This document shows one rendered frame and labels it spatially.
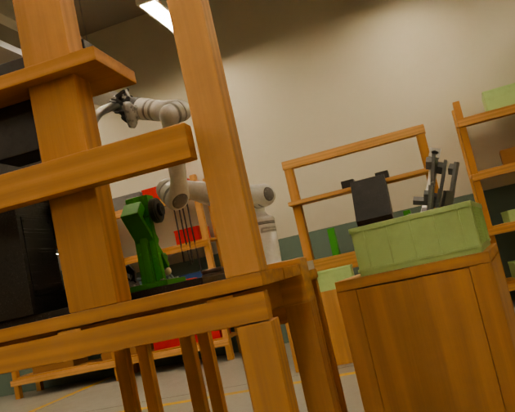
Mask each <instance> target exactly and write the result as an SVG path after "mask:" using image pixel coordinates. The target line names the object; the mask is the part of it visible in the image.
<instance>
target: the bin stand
mask: <svg viewBox="0 0 515 412"><path fill-rule="evenodd" d="M197 338H198V342H199V349H200V354H201V357H202V362H203V366H204V373H205V378H206V382H207V385H208V393H209V397H210V401H211V406H212V410H213V412H228V410H227V406H226V398H225V395H224V391H223V386H222V379H221V375H220V371H219V367H218V363H217V356H216V352H215V347H214V343H213V336H212V332H211V331H210V332H206V333H202V334H197ZM179 342H180V346H181V354H182V358H183V362H184V366H185V371H186V378H187V382H188V387H189V391H190V398H191V402H192V406H193V411H194V412H210V409H209V404H208V397H207V392H206V388H205V385H204V377H203V373H202V369H201V364H200V360H199V353H198V349H197V345H196V341H195V336H194V335H191V336H186V337H182V338H179ZM136 350H137V357H138V362H139V366H140V371H141V378H142V382H143V388H144V392H145V396H146V404H147V408H148V412H164V411H163V403H162V399H161V395H160V390H159V383H158V379H157V374H156V370H155V362H154V357H153V353H152V349H151V345H150V344H146V345H142V346H138V347H136ZM113 353H114V360H115V364H116V370H117V374H118V378H119V386H120V391H121V395H122V400H123V408H124V412H141V403H140V399H139V395H138V390H137V382H136V378H135V374H134V369H133V365H132V357H131V352H130V348H127V349H123V350H118V351H114V352H113Z"/></svg>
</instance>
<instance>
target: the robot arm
mask: <svg viewBox="0 0 515 412"><path fill-rule="evenodd" d="M128 92H129V88H126V89H123V90H122V91H121V92H119V93H118V94H116V95H115V97H114V98H111V100H110V102H112V103H119V104H120V105H122V106H123V109H116V110H113V112H114V113H115V114H121V116H122V117H121V119H122V120H123V121H124V122H126V123H127V124H128V126H129V127H130V128H135V127H136V126H137V121H138V119H140V120H151V121H158V122H159V121H160V122H161V124H162V128H166V127H169V126H172V125H175V124H179V123H182V122H184V121H186V120H187V119H188V118H189V117H190V116H191V114H190V107H189V104H188V103H187V102H186V101H184V100H167V101H159V100H152V99H150V98H143V97H134V96H131V95H130V94H129V93H128ZM122 96H126V98H125V99H124V98H122ZM168 171H169V176H170V177H169V178H165V179H163V180H162V181H160V182H159V184H158V185H157V186H156V193H157V195H158V197H159V198H160V199H161V200H162V201H163V202H164V203H165V205H166V206H168V207H169V208H170V209H171V210H175V211H177V210H180V209H182V208H184V207H185V206H186V205H187V203H188V201H189V199H192V200H194V201H196V202H199V203H202V204H206V205H208V206H210V203H209V198H208V192H207V187H206V184H205V181H188V180H187V176H186V164H185V163H183V164H180V165H177V166H173V167H170V168H168ZM249 187H250V190H251V195H252V198H253V205H254V209H255V213H256V217H257V223H258V227H259V231H260V235H261V239H262V246H263V250H264V253H265V258H266V264H267V265H268V264H272V263H276V262H282V261H281V256H280V246H279V241H278V236H277V232H276V227H275V219H274V217H273V216H272V215H268V214H267V213H266V211H265V208H264V207H266V206H269V205H270V204H272V203H273V202H274V200H275V191H274V190H273V188H272V187H271V186H269V185H267V184H257V185H249Z"/></svg>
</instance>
